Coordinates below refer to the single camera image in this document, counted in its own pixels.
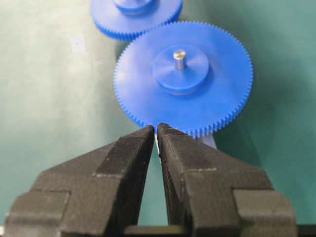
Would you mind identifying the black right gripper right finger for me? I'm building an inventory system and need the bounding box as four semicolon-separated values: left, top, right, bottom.
157;123;297;237

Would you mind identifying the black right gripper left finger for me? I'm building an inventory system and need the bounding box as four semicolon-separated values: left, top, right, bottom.
4;125;155;237

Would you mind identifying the green table mat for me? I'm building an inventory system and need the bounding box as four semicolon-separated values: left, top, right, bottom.
0;0;316;224

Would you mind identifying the silver metal shaft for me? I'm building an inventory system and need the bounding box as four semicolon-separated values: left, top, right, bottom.
173;49;186;71

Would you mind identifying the small blue gear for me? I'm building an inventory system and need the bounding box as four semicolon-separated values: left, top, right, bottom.
90;0;183;41

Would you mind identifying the large blue gear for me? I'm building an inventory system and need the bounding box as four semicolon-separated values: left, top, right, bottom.
114;21;254;137

